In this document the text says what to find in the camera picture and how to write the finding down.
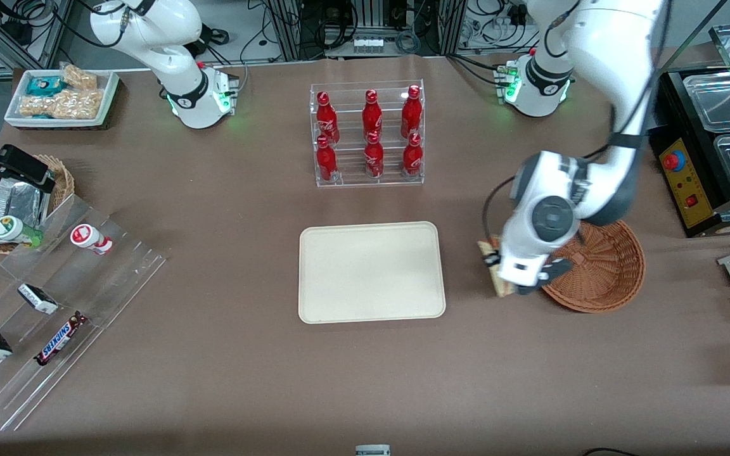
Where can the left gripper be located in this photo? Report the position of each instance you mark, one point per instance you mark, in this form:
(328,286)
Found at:
(493,259)

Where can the triangular sandwich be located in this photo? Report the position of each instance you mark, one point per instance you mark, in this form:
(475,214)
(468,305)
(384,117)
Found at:
(503,285)

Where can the small wicker basket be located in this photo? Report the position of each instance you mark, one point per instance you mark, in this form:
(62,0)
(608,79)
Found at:
(64,180)

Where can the large round wicker basket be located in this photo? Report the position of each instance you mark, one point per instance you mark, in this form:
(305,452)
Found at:
(612,272)

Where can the beige rectangular tray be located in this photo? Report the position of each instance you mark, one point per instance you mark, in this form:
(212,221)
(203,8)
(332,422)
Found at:
(371,272)

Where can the silver foil pack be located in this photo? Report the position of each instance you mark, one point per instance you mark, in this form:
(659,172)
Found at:
(13,199)

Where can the golden rice cracker pack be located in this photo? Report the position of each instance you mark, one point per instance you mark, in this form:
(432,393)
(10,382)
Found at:
(80,104)
(35,106)
(80,77)

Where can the green yogurt drink bottle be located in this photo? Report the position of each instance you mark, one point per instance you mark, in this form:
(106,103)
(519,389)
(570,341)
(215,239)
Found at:
(9,228)

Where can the teal snack pack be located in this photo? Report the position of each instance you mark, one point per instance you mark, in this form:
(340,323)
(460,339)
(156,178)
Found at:
(45,85)

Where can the red yogurt drink bottle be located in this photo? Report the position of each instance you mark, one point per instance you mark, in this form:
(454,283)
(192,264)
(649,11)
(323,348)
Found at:
(86,236)

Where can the white rectangular snack dish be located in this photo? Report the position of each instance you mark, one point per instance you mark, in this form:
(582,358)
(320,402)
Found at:
(110,95)

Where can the clear acrylic stepped display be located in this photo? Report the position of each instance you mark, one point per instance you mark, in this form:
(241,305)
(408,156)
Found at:
(118,278)

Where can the red emergency stop button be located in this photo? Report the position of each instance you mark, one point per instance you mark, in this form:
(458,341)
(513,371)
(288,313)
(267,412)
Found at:
(672,160)

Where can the snickers chocolate bar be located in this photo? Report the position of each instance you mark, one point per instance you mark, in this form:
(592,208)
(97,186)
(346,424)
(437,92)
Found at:
(61,339)

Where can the red cola bottle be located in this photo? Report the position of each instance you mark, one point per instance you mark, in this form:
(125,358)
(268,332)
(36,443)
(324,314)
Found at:
(412,157)
(374,158)
(411,111)
(326,161)
(326,117)
(372,114)

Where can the black food warmer machine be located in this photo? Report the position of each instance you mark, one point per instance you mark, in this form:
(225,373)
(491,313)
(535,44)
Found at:
(670,95)

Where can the clear acrylic bottle rack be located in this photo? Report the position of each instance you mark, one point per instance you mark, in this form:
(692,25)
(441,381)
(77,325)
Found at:
(352,178)

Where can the brown table cover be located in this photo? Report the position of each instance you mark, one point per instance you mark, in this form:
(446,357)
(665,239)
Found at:
(213,380)

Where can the white power strip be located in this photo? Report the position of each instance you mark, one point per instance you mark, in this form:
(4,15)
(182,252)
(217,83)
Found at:
(369,45)

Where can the aluminium equipment rack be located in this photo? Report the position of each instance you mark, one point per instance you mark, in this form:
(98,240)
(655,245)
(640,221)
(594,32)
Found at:
(327,25)

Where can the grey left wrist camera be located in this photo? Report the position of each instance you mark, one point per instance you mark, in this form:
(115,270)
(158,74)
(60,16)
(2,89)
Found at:
(492,259)

